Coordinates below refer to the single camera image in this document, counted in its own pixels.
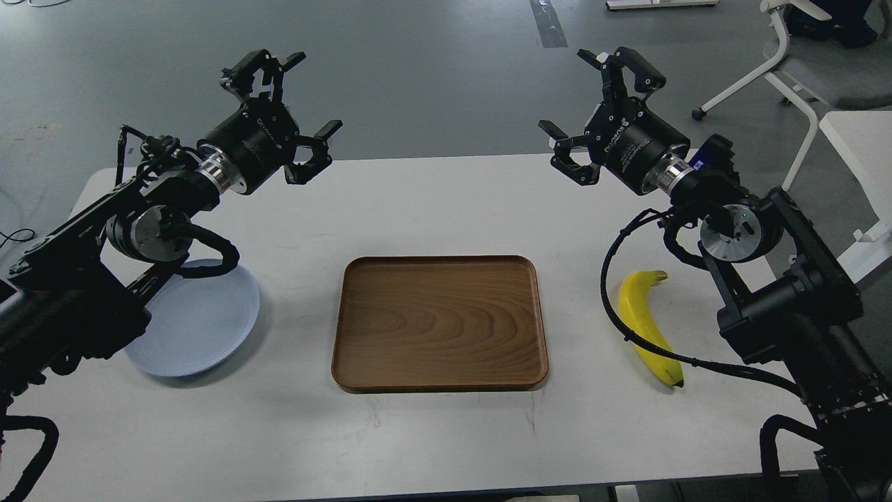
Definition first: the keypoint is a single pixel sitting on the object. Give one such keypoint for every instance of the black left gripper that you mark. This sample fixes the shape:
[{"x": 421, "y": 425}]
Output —
[{"x": 251, "y": 143}]

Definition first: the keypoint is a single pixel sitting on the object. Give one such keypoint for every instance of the light blue plate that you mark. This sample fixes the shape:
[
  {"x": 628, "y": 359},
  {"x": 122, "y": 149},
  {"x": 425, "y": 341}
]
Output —
[{"x": 196, "y": 324}]

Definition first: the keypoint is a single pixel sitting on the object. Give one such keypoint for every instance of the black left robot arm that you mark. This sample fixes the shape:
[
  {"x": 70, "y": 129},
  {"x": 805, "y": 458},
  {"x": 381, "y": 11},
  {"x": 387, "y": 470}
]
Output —
[{"x": 82, "y": 291}]

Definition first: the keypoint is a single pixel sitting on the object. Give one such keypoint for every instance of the white office chair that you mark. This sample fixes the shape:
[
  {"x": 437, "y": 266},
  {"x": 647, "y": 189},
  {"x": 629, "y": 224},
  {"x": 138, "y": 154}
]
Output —
[{"x": 843, "y": 79}]

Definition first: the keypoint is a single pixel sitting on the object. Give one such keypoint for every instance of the brown wooden tray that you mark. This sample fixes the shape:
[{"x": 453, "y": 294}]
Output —
[{"x": 440, "y": 323}]

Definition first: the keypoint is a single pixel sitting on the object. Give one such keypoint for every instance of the yellow banana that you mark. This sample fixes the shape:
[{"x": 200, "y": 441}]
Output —
[{"x": 633, "y": 310}]

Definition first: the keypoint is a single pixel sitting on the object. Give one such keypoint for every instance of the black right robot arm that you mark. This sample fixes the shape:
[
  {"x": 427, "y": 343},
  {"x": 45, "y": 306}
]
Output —
[{"x": 788, "y": 303}]

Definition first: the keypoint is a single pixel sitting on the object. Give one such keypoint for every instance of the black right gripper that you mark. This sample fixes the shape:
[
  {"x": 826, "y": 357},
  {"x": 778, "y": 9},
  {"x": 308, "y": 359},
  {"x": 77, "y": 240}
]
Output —
[{"x": 623, "y": 135}]

